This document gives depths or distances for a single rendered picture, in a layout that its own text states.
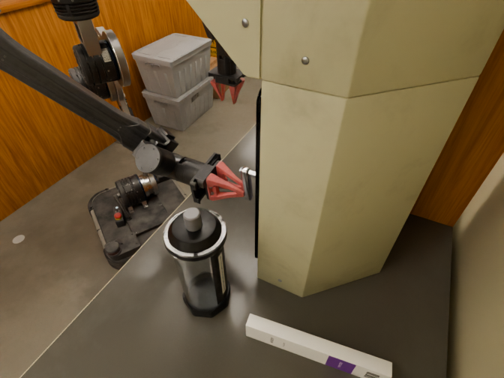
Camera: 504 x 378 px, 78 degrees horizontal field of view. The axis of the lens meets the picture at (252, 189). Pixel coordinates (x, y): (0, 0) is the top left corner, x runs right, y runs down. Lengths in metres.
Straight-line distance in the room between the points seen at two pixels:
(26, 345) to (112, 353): 1.30
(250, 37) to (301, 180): 0.21
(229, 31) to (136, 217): 1.56
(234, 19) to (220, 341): 0.56
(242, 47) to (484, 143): 0.59
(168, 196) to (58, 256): 0.75
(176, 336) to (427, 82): 0.61
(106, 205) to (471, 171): 1.79
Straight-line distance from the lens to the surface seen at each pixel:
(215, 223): 0.53
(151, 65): 2.80
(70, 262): 2.18
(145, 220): 1.85
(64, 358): 0.76
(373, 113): 0.43
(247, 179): 0.60
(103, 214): 2.01
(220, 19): 0.43
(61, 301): 2.05
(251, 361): 0.68
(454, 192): 0.92
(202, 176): 0.64
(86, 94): 0.69
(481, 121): 0.82
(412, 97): 0.46
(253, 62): 0.42
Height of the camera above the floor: 1.58
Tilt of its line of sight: 43 degrees down
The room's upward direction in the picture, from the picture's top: straight up
